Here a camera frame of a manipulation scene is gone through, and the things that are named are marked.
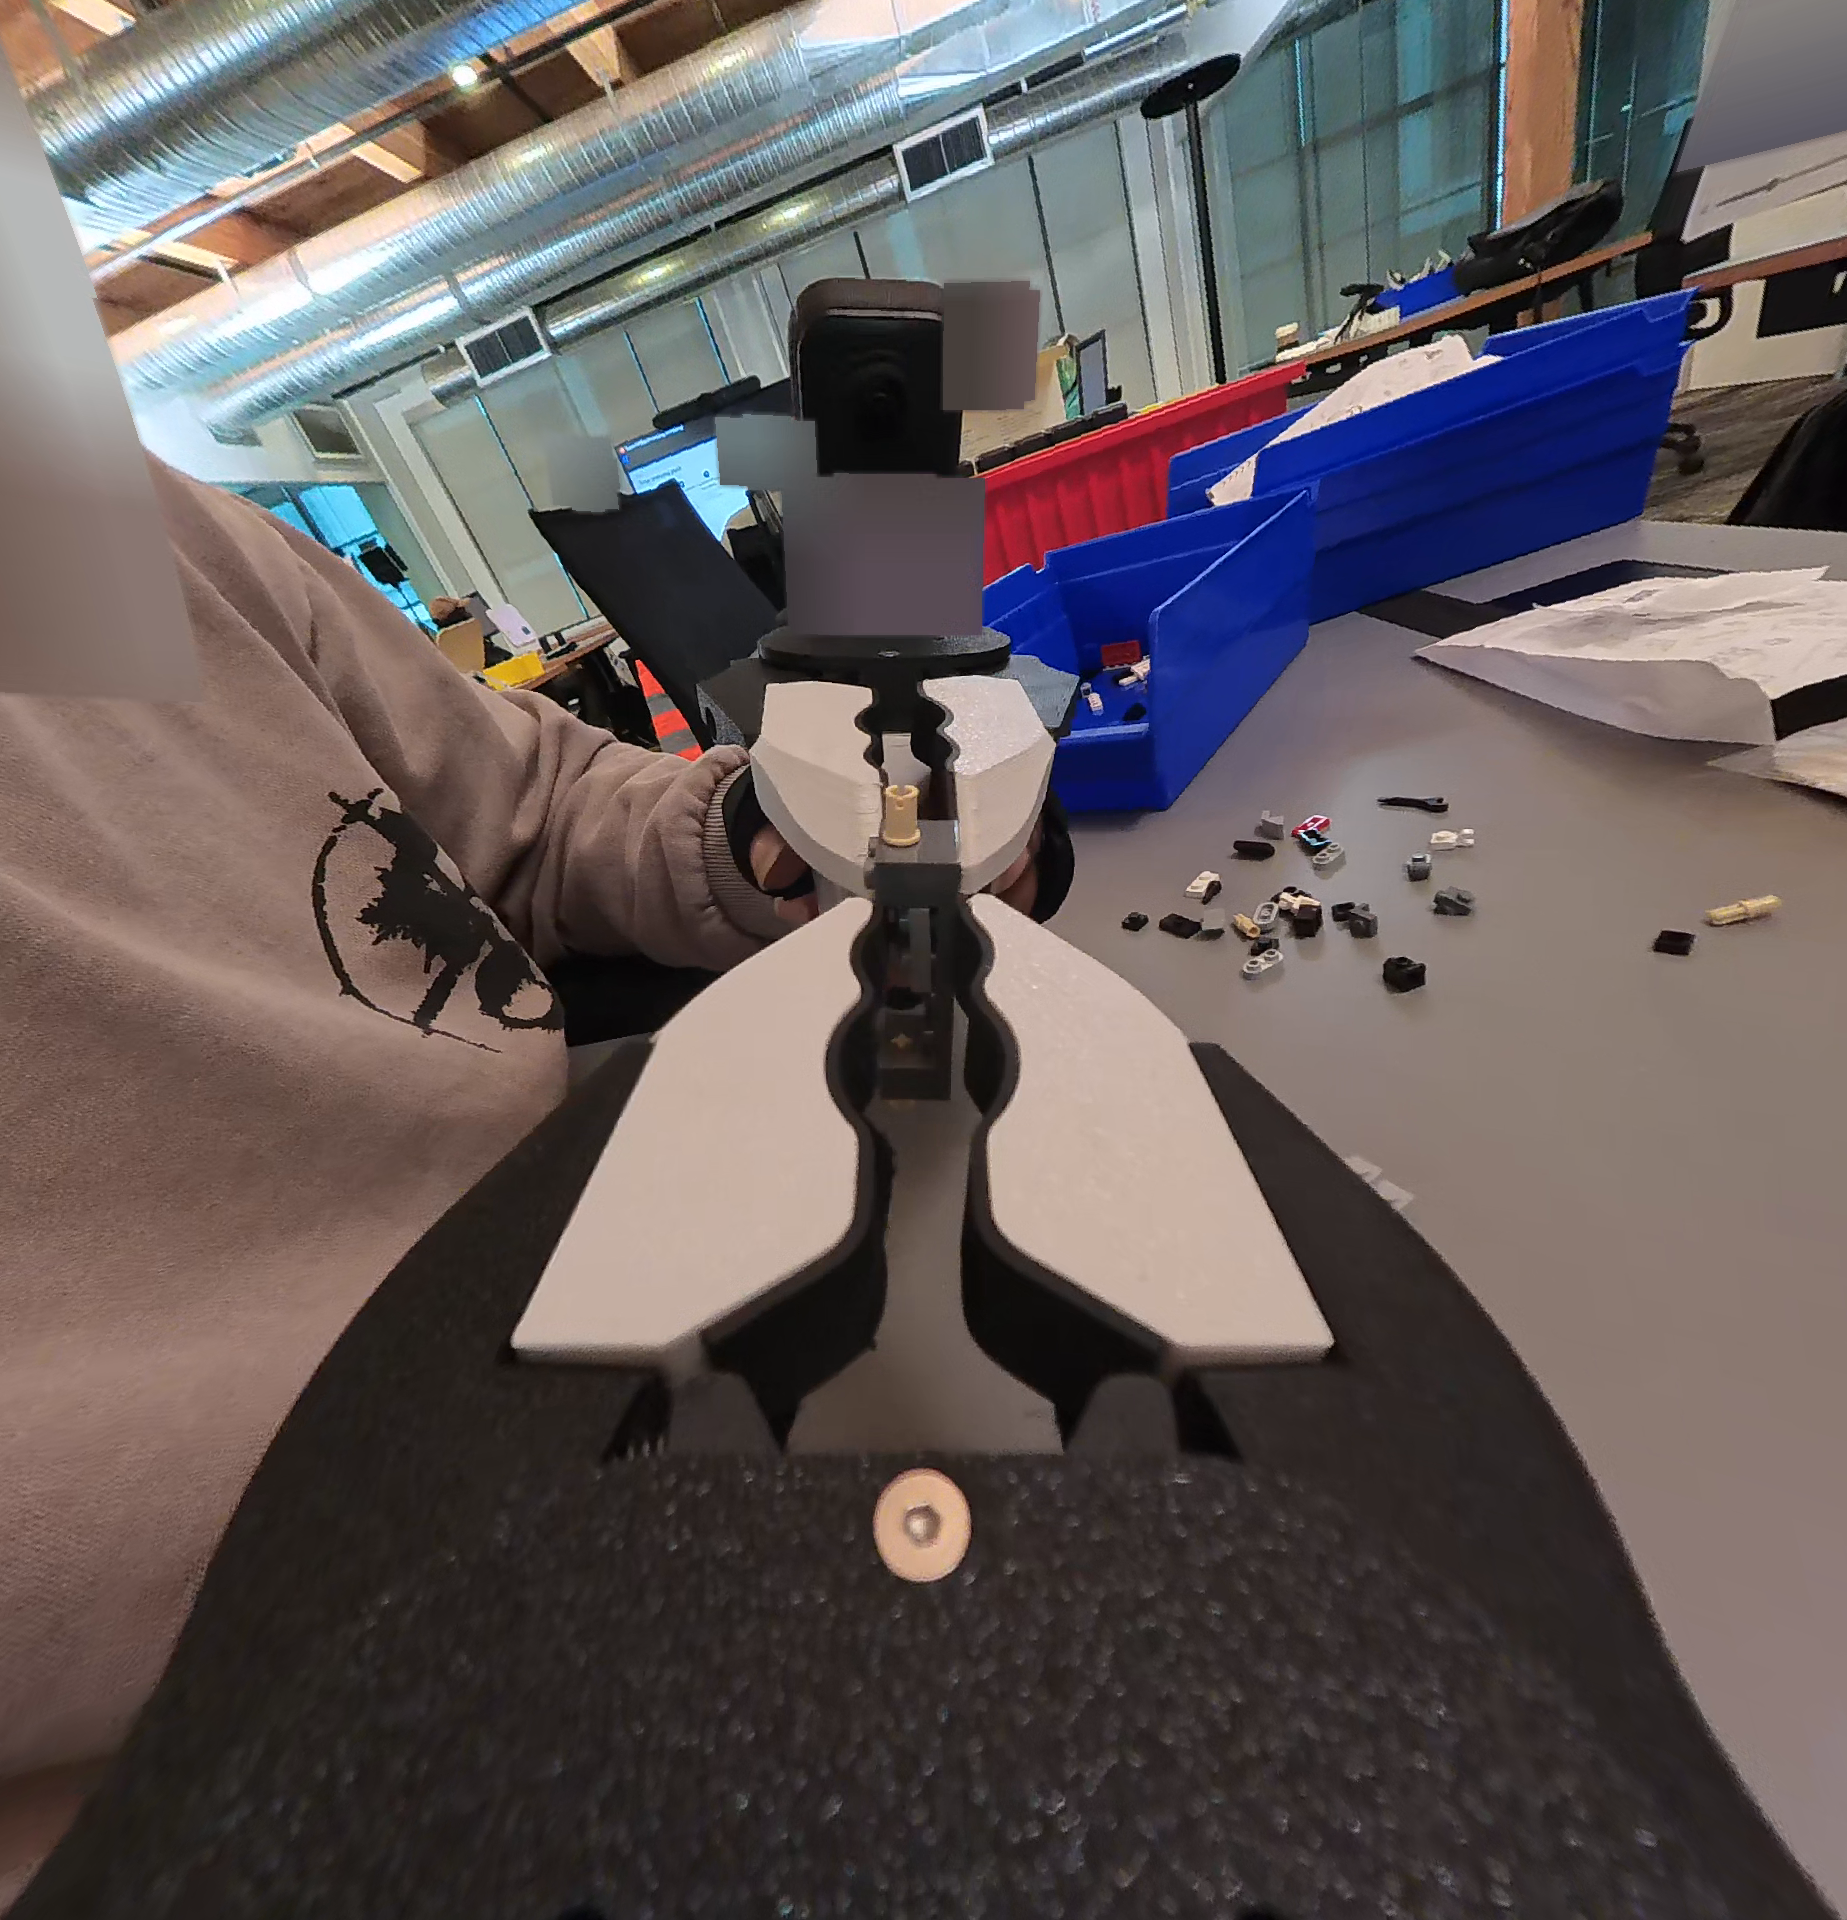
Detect person's left forearm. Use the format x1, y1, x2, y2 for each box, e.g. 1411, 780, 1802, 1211
300, 494, 760, 969

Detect scattered small toy bricks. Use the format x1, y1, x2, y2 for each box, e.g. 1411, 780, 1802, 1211
1118, 786, 1788, 998

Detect orange-edged office table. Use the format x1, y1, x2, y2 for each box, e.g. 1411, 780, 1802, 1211
1284, 232, 1661, 368

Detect black backpack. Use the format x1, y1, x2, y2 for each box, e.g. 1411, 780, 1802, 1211
1738, 379, 1847, 532

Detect black mesh chair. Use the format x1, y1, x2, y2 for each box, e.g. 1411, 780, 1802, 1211
529, 480, 786, 748

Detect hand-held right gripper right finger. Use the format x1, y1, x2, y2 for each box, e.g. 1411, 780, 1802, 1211
960, 896, 1338, 1448

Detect white printed paper bag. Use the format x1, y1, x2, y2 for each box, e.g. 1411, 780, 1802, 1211
1412, 568, 1847, 748

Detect black bag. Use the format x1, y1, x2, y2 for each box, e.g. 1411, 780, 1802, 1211
1463, 181, 1626, 278

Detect grey desk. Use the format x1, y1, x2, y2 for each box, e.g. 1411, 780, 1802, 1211
564, 516, 1847, 1920

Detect red plastic bin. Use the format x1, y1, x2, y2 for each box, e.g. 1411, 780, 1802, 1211
983, 365, 1309, 590

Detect dark grey brick assembly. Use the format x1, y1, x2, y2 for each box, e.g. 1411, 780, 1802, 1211
863, 816, 965, 1108

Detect person's beige sweatshirt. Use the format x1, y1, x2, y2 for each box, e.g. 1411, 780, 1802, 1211
0, 450, 670, 1920

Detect wooden post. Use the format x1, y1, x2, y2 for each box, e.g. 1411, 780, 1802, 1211
1504, 0, 1587, 228

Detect brown-topped office table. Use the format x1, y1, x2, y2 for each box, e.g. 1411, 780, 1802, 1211
1659, 224, 1847, 339

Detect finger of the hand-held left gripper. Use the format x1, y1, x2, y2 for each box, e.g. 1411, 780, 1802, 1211
747, 676, 904, 903
919, 680, 1060, 903

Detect white printed sheet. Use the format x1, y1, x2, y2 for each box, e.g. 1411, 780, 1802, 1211
1205, 333, 1503, 504

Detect black floor lamp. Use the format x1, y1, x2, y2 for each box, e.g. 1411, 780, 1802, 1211
1140, 51, 1246, 383

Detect computer monitor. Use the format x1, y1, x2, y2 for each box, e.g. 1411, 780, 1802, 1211
613, 421, 752, 545

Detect silver ventilation ducts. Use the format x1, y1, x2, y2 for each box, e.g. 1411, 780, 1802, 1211
24, 0, 1286, 438

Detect person's left hand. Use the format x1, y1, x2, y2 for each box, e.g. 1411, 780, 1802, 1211
745, 822, 823, 919

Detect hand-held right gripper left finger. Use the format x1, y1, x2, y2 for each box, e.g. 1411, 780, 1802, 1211
511, 898, 883, 1448

